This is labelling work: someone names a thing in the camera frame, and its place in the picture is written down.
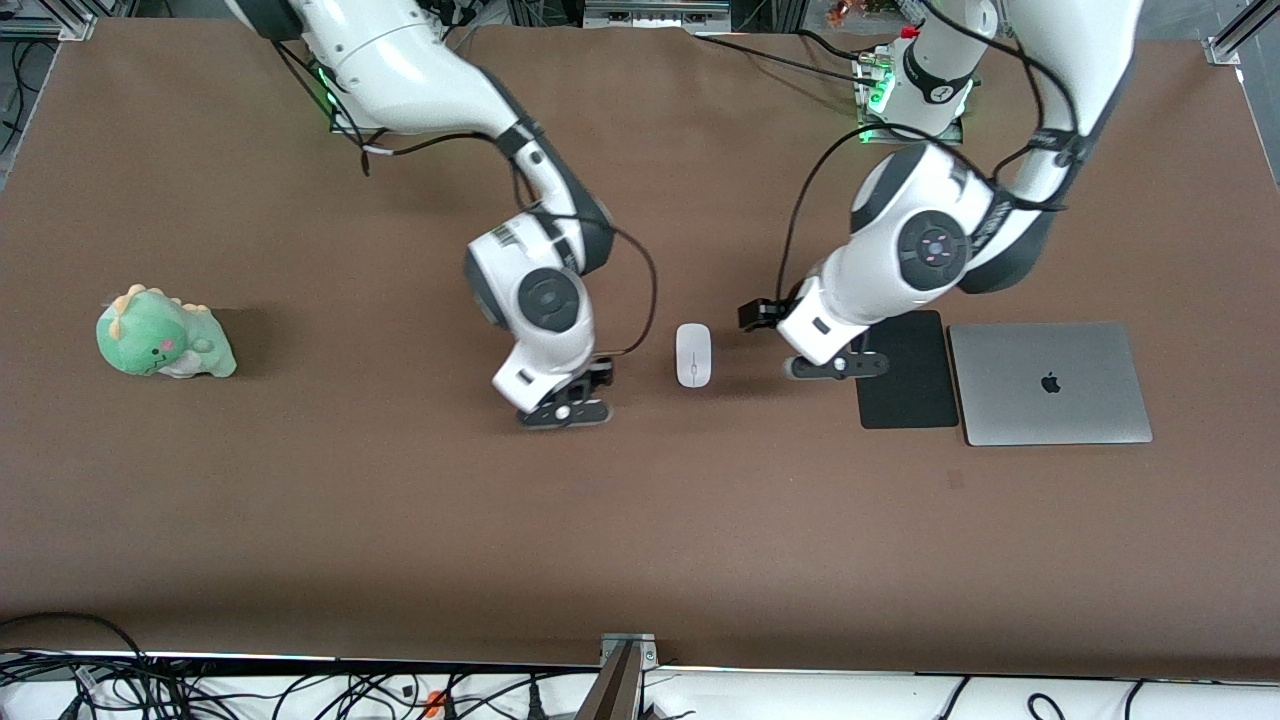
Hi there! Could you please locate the white computer mouse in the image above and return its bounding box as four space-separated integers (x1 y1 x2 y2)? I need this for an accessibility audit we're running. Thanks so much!
674 322 713 389

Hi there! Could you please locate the black mouse pad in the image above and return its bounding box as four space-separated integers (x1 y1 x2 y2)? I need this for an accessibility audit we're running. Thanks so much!
855 310 961 430

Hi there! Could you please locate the silver laptop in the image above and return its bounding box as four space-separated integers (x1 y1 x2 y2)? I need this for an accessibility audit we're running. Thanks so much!
948 322 1154 447

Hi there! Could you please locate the green dinosaur plush toy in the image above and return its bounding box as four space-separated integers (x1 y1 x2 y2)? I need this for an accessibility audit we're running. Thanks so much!
95 284 239 380

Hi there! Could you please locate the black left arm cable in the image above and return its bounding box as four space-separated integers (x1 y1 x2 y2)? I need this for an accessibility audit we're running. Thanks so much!
775 0 1087 307

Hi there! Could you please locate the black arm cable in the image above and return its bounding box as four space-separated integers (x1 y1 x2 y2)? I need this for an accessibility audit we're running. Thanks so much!
270 30 659 361
775 0 1087 307

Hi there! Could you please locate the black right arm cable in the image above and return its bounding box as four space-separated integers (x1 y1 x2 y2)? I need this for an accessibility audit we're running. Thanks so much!
270 30 659 361

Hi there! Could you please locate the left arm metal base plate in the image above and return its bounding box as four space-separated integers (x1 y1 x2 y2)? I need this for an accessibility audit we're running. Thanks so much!
857 50 967 146

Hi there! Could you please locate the long black table cable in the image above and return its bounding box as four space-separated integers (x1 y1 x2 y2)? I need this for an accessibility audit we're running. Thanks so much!
688 33 873 85

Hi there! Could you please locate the short black table cable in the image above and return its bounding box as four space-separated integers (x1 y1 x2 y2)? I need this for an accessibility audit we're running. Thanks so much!
795 28 883 65

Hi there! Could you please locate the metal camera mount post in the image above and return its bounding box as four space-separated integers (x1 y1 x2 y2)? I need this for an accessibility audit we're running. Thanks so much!
575 633 661 720

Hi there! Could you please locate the grey metal frame bracket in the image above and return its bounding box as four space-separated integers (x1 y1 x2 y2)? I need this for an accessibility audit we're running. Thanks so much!
584 0 732 30

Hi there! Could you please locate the aluminium frame profile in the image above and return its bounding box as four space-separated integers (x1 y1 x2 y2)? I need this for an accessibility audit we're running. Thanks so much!
0 0 97 42
1205 0 1280 67

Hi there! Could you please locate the black looped floor cable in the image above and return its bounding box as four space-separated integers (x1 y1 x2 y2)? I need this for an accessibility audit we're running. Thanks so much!
0 610 153 667

